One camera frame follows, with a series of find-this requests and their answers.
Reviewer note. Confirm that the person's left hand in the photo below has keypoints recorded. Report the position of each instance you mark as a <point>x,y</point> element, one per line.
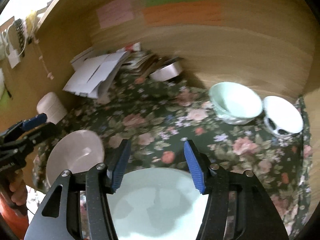
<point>18,188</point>

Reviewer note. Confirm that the cream cylindrical jar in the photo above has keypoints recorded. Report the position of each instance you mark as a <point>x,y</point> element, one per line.
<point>51,105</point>

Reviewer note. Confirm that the white bowl with black spots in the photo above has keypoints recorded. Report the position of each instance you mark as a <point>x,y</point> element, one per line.
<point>281,118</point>

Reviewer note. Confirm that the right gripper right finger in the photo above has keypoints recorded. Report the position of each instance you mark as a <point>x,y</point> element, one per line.
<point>198,164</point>

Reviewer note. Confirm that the white folded papers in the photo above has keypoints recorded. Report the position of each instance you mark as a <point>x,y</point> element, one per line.
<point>95,72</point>

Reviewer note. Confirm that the dark floral tablecloth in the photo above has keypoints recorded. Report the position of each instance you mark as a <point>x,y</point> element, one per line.
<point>158,117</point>

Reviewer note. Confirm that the mint green bowl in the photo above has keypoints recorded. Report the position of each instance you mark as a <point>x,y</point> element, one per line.
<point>235,104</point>

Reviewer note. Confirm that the pink plate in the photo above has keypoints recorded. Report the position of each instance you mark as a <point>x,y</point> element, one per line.
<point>77,152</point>

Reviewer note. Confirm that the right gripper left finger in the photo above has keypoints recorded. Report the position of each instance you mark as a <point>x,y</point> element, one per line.
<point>117,167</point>

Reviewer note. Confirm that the white rectangular box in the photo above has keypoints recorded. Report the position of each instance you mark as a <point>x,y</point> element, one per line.
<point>167,72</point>

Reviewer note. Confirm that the stack of books and cards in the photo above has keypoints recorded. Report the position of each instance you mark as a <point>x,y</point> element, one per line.
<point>143,62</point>

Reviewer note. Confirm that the mint green plate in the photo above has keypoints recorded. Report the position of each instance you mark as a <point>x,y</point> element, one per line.
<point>157,203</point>

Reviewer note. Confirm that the pink sticky note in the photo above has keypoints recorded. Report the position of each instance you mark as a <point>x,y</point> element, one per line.
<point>115,13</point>

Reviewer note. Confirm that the orange sticky note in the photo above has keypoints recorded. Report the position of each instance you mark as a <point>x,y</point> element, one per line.
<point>205,12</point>

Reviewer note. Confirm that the white charger with cables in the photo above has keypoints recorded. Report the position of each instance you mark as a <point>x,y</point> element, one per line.
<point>13,41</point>

